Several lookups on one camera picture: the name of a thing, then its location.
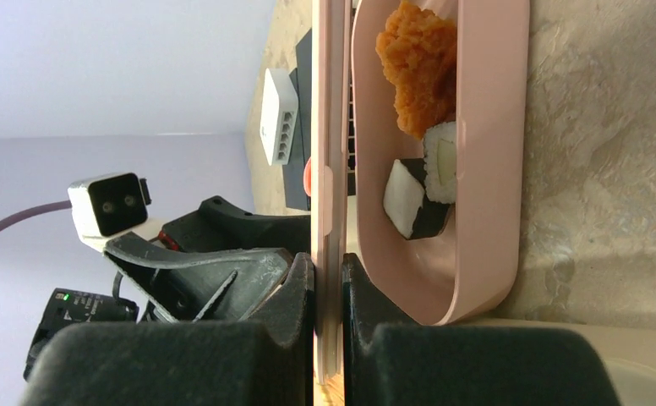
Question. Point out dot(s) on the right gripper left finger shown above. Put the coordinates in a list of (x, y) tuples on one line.
[(264, 360)]

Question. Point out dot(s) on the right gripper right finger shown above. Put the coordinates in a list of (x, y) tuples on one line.
[(389, 359)]

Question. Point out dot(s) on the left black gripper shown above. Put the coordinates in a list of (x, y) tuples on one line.
[(227, 284)]

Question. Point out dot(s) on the pink lunch box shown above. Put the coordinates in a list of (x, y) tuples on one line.
[(470, 267)]

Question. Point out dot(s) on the beige lunch box lid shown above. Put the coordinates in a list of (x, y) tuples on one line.
[(629, 355)]

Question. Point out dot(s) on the fried chicken piece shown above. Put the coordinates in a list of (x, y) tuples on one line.
[(418, 53)]

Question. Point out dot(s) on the pink lunch box lid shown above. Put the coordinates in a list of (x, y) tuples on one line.
[(331, 39)]

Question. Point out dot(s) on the white small device box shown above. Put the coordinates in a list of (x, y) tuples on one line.
[(279, 112)]

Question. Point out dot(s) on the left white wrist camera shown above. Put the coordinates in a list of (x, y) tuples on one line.
[(109, 206)]

